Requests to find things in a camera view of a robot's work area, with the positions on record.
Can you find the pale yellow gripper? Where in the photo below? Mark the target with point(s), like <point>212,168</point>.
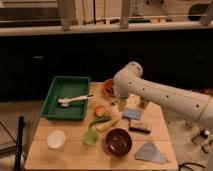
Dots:
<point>121,104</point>

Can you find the red yellow apple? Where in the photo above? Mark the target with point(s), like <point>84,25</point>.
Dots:
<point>100,110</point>

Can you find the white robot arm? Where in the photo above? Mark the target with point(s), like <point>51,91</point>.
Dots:
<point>193,105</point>

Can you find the metal cup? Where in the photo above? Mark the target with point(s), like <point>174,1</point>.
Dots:
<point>143,104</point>

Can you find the light green cup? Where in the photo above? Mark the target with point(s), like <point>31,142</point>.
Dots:
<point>90,137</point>

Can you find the blue sponge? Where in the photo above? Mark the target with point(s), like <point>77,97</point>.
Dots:
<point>131,114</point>

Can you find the orange bowl with beans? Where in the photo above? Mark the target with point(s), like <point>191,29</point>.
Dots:
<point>107,87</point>

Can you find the green chili pepper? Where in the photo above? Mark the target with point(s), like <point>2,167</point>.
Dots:
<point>99,120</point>

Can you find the yellow banana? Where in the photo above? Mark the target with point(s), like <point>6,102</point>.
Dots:
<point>107,125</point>

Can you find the dark maroon bowl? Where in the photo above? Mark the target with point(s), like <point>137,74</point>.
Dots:
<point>118,142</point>

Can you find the white dish brush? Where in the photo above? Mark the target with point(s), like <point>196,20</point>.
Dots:
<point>65,102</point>

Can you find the grey folded cloth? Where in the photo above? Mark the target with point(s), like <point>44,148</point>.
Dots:
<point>150,153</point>

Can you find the green plastic tray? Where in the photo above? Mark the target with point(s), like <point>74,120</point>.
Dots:
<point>66,87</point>

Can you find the spice bottles rack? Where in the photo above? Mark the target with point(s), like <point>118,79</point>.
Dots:
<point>201,137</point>

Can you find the black chair frame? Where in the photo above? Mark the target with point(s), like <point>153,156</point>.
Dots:
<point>15,146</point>

